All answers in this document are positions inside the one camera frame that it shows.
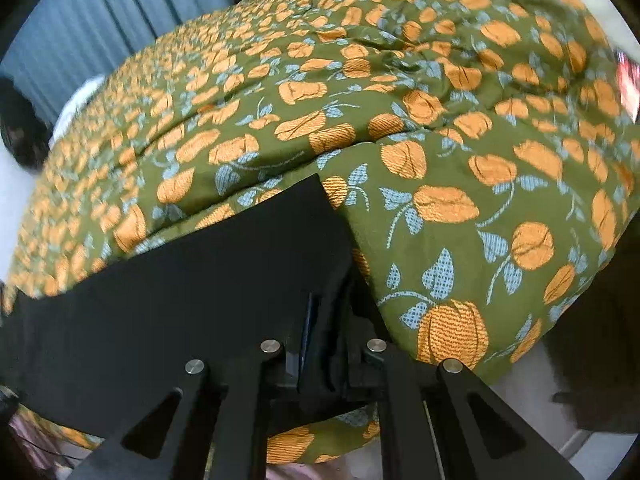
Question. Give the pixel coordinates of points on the black pants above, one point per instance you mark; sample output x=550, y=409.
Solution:
x=150, y=310

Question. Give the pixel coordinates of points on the green orange floral quilt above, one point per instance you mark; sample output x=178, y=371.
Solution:
x=450, y=160

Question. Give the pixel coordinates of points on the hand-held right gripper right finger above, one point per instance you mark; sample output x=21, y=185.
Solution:
x=362, y=325

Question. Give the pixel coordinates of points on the dark hanging clothes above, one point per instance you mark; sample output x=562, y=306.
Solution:
x=22, y=130

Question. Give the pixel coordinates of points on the person's pink dotted pajamas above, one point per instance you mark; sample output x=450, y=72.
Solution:
x=25, y=427

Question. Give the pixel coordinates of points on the blue curtain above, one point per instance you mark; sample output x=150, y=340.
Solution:
x=100, y=20

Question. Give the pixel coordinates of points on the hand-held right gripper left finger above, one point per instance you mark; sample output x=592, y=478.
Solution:
x=304, y=340

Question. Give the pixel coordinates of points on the smartphone with lit screen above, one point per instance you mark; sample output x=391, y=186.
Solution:
x=629, y=90

